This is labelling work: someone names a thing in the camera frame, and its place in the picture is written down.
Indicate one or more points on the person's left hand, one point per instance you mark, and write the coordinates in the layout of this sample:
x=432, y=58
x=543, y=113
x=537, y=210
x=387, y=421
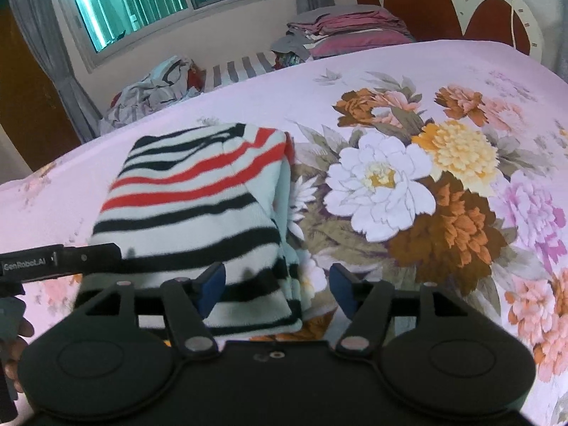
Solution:
x=20, y=350

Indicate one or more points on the brown and white headboard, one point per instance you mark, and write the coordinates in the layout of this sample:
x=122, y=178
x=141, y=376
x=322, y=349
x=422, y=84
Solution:
x=426, y=0

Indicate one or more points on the pink floral bedsheet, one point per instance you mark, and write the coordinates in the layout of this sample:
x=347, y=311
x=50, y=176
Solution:
x=399, y=97

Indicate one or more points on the window with teal blinds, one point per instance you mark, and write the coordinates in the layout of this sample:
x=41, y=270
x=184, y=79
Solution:
x=155, y=0

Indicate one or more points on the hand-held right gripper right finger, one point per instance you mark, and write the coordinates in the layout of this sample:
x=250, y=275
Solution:
x=342, y=290

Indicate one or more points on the grey white striped sheet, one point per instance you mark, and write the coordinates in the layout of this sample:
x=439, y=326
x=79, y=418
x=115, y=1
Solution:
x=235, y=71

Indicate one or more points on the stack of folded bedding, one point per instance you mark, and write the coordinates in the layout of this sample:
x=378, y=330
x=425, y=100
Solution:
x=350, y=31

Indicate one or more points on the long grey curtain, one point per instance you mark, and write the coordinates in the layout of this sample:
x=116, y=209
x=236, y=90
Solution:
x=49, y=62

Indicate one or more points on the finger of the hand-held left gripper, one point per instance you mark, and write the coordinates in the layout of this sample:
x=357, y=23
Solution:
x=91, y=256

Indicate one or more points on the pile of crumpled clothes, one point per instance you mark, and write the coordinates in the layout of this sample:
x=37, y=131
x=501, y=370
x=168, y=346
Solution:
x=151, y=88

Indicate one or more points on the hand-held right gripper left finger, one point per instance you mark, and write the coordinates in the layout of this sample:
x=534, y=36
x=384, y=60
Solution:
x=212, y=290

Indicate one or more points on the brown wooden door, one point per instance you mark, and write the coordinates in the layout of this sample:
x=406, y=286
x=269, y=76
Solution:
x=26, y=106

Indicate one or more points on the white black red striped shirt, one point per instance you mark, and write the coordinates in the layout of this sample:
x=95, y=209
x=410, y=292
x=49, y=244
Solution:
x=195, y=213

